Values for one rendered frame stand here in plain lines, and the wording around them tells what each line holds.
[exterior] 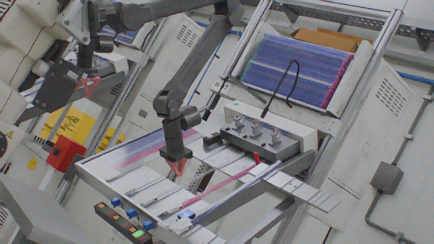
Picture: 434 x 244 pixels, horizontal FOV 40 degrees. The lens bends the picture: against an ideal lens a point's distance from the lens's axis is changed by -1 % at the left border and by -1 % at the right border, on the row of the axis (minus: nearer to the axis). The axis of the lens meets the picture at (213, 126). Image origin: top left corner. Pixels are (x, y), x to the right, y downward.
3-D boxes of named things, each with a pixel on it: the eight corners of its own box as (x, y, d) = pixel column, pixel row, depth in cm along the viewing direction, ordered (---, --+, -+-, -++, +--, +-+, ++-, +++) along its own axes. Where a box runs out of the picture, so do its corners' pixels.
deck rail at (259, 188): (172, 245, 203) (169, 231, 201) (169, 243, 205) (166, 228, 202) (315, 163, 241) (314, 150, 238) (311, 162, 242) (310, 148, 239)
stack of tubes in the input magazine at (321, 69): (321, 108, 239) (352, 50, 241) (237, 80, 276) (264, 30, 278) (336, 121, 248) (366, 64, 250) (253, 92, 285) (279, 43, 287)
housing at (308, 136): (304, 167, 240) (303, 137, 234) (226, 133, 276) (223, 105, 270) (319, 160, 245) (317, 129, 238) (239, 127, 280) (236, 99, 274)
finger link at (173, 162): (179, 167, 201) (175, 142, 197) (192, 174, 196) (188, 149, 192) (163, 175, 198) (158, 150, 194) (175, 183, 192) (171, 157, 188)
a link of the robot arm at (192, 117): (152, 100, 188) (167, 102, 181) (180, 88, 194) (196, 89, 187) (161, 135, 192) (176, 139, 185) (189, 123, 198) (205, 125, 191)
